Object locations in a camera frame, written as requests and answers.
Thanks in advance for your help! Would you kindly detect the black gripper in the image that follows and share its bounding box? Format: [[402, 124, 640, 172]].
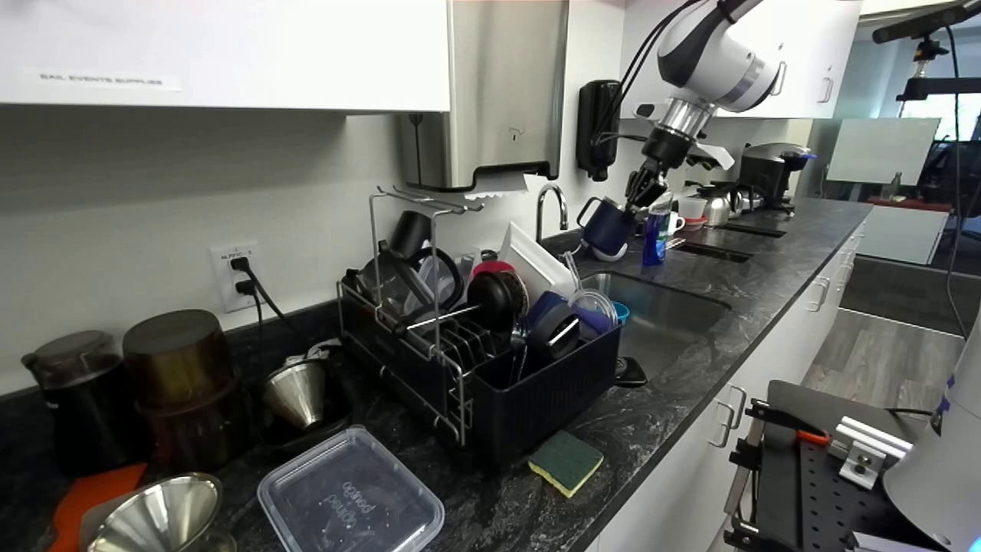
[[623, 125, 702, 216]]

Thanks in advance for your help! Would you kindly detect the dark blue cup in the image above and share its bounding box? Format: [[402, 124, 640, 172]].
[[573, 193, 639, 265]]

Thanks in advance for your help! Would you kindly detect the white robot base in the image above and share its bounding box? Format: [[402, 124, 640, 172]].
[[881, 309, 981, 552]]

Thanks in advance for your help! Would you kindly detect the pink plastic cup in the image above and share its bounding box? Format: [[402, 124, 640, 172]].
[[677, 195, 715, 243]]

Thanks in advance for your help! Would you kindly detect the stainless steel sink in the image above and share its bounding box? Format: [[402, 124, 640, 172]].
[[577, 266, 734, 339]]

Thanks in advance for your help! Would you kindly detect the blue bottle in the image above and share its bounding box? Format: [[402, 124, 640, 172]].
[[640, 209, 671, 271]]

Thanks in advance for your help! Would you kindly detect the black soap dispenser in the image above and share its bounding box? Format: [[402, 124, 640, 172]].
[[573, 78, 627, 185]]

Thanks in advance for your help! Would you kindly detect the black counter mat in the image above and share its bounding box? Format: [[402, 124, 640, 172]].
[[715, 216, 792, 238], [676, 238, 758, 266]]

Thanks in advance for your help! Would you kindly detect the chrome faucet spout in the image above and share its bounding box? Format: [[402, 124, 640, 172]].
[[530, 181, 570, 245]]

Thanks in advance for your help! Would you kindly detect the black coffee machine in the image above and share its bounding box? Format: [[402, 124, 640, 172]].
[[734, 138, 816, 219]]

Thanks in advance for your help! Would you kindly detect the white cutting board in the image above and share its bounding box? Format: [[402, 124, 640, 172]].
[[498, 220, 582, 305]]

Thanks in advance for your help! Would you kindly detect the dark blue plastic item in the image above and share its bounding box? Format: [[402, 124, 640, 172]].
[[515, 288, 577, 339]]

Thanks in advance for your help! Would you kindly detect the red bowl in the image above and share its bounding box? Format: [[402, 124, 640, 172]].
[[465, 257, 525, 295]]

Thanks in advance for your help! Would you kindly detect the black round pan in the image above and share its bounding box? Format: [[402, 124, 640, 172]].
[[465, 274, 530, 331]]

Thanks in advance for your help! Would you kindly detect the steel paper towel dispenser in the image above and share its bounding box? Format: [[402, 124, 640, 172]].
[[397, 0, 570, 193]]

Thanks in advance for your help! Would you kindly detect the round glass lid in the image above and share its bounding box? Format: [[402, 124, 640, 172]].
[[411, 245, 465, 309]]

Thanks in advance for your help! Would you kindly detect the black dish rack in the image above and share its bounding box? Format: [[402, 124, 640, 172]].
[[334, 185, 627, 469]]

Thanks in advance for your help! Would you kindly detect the white board panel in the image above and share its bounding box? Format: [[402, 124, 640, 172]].
[[824, 114, 946, 190]]

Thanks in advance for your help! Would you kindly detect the black mug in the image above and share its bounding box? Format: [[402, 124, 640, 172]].
[[385, 209, 435, 265]]

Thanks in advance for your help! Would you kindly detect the white box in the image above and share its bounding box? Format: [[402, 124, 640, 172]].
[[857, 198, 958, 271]]

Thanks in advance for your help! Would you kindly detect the green yellow sponge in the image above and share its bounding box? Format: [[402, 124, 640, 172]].
[[525, 426, 608, 503]]

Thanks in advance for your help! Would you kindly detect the white lower cabinet front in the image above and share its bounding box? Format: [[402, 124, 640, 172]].
[[587, 219, 876, 552]]

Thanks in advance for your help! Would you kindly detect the black perforated breadboard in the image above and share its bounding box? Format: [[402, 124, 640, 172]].
[[725, 377, 924, 552]]

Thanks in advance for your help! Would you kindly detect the steel cone coffee dripper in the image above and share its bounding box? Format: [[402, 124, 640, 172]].
[[261, 336, 346, 433]]

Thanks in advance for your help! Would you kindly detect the clear plastic container lid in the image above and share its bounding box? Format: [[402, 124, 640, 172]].
[[254, 422, 452, 552]]

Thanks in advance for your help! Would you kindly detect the brown metal canister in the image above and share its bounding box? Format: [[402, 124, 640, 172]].
[[119, 306, 248, 471]]

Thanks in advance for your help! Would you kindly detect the steel funnel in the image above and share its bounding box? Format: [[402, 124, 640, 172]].
[[82, 469, 227, 552]]

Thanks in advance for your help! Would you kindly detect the dark lidded canister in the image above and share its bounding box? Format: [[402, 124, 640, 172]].
[[18, 328, 135, 477]]

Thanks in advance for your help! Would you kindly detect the orange mat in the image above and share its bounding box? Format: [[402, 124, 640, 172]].
[[46, 459, 152, 552]]

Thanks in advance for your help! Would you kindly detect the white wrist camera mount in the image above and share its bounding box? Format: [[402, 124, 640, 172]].
[[697, 138, 743, 174]]

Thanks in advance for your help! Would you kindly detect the orange black handled tool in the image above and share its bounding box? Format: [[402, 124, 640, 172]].
[[743, 394, 836, 454]]

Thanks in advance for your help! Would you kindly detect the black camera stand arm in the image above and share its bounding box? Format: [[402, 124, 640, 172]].
[[871, 0, 981, 105]]

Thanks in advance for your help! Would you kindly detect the silver aluminium bracket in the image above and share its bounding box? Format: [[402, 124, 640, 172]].
[[832, 411, 916, 495]]

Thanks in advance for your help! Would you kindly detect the black power plug cable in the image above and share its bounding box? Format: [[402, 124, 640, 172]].
[[227, 253, 310, 356]]

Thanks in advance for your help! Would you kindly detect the white wall outlet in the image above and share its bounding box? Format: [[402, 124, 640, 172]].
[[210, 238, 270, 315]]

